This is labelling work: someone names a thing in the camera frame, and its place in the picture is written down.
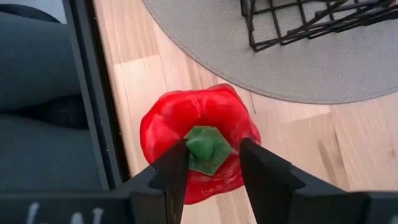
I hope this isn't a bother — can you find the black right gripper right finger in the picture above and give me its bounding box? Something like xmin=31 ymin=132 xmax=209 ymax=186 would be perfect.
xmin=238 ymin=138 xmax=349 ymax=224

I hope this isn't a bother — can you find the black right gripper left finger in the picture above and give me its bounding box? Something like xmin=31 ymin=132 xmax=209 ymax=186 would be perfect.
xmin=129 ymin=138 xmax=190 ymax=224

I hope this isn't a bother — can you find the red bell pepper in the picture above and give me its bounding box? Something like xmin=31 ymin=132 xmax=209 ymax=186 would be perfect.
xmin=139 ymin=83 xmax=262 ymax=205

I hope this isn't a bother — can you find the black aluminium table frame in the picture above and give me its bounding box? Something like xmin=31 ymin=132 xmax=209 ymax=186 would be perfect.
xmin=62 ymin=0 xmax=131 ymax=191

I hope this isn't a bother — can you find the black wire basket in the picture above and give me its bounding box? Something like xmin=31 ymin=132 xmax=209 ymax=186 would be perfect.
xmin=239 ymin=0 xmax=398 ymax=53

